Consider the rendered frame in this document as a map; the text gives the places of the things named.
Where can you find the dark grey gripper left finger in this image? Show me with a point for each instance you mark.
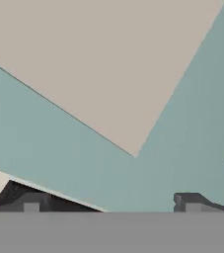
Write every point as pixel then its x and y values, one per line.
pixel 34 200

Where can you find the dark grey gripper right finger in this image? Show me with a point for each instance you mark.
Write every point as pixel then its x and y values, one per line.
pixel 190 199

